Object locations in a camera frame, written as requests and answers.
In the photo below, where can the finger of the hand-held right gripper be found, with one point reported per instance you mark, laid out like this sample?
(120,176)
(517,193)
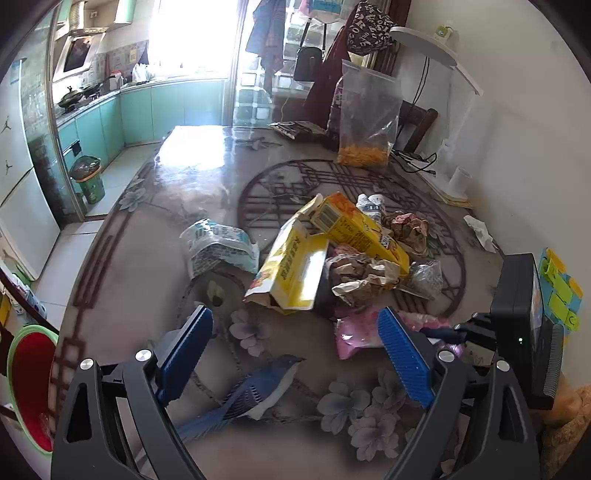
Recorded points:
(443,335)
(480,320)

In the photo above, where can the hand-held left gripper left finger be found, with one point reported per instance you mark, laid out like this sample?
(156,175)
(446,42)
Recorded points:
(184,355)

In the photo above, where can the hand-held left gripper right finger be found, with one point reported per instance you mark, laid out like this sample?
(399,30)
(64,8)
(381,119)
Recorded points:
(406,355)

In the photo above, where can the pink plastic packet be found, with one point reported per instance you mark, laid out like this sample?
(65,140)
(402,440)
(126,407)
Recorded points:
(358,334)

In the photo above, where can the clear plastic bag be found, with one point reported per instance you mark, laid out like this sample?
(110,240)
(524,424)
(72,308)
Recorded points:
(427,279)

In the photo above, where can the kraft paper bag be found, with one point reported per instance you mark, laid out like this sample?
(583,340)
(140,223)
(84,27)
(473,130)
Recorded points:
(364,279)

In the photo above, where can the reddish paper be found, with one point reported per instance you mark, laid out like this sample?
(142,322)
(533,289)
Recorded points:
(411,230)

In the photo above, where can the blue white plastic bag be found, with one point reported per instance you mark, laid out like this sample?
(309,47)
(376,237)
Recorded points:
(221,249)

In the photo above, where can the yellow carton box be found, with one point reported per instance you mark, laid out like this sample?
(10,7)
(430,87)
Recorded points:
(360,230)

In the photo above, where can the crushed plastic bottle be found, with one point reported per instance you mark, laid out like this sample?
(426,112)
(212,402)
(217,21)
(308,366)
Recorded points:
(369,205)

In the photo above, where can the red basin green rim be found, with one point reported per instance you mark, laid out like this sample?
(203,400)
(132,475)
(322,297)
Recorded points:
(30,383)

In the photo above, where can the black shoulder bag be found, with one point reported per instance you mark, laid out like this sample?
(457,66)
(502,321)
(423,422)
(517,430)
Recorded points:
(307,60)

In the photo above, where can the green trash bin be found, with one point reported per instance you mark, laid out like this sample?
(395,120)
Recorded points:
(90,182)

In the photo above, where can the crumpled white tissue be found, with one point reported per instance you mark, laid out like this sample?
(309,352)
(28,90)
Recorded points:
(480,233)

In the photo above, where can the yellow notepad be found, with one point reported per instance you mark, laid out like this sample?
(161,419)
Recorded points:
(455,202)

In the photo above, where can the white cup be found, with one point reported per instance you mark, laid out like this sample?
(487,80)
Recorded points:
(459,182)

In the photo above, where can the floral printed tablecloth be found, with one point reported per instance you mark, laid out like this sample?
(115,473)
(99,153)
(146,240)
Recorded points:
(184,194)

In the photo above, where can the plain wooden chair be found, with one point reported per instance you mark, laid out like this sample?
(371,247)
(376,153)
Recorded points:
(418,127)

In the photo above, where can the white refrigerator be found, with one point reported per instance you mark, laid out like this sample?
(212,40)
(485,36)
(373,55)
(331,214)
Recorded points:
(23,207)

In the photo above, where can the clear zip bag orange snacks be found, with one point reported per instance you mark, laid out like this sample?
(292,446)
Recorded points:
(369,120)

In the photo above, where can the purple label drink bottle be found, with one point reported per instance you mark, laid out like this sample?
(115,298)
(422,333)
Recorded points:
(334,115)

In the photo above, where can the teal base cabinets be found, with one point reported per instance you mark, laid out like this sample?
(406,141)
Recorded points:
(184,106)

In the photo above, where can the dark snack packet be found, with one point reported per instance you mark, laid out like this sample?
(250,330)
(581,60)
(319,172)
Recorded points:
(298,130)

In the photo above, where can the white desk lamp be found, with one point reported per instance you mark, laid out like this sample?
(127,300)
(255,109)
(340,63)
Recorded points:
(429,46)

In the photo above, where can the dark red hanging garment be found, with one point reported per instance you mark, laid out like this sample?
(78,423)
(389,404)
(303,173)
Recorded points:
(325,87)

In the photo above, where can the black wok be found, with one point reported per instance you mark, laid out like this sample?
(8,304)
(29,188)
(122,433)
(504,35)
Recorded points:
(71,98)

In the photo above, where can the black white letter-print bag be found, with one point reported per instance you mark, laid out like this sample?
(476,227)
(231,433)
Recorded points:
(369,27)

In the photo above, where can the steel range hood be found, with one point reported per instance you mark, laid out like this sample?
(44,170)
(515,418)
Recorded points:
(76,53)

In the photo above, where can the hanging blue red towel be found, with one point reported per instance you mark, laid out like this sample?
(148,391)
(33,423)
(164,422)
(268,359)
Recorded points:
(268,37)

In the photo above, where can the blue face-print hanging bag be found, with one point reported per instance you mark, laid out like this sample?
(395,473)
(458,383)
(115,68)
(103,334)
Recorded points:
(325,8)

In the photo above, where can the green white wall charger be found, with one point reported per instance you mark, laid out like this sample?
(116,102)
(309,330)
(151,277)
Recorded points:
(444,31)

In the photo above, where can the teal wall cabinet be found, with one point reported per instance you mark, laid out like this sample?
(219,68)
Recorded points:
(123,11)

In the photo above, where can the silver exhaust duct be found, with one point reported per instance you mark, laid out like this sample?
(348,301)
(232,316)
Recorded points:
(77,14)

